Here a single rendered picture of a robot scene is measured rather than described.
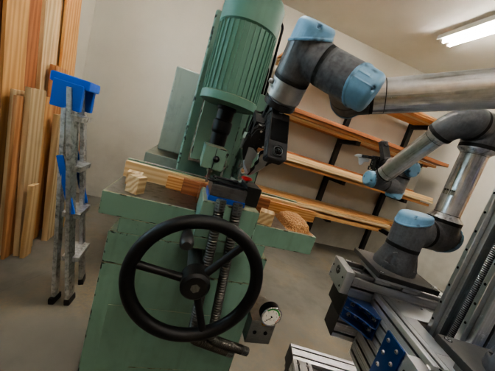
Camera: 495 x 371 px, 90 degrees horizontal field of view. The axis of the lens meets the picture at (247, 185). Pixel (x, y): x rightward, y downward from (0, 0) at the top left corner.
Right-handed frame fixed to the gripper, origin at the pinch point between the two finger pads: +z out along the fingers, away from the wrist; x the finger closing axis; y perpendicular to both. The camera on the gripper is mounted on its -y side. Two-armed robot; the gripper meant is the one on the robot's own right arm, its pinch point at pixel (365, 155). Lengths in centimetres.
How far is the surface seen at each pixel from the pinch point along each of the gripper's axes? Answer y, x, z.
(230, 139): 2, -87, -41
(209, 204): 16, -94, -75
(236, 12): -32, -93, -56
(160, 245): 31, -105, -66
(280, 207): 22, -67, -50
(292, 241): 28, -68, -66
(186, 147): 8, -102, -31
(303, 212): 23, -58, -50
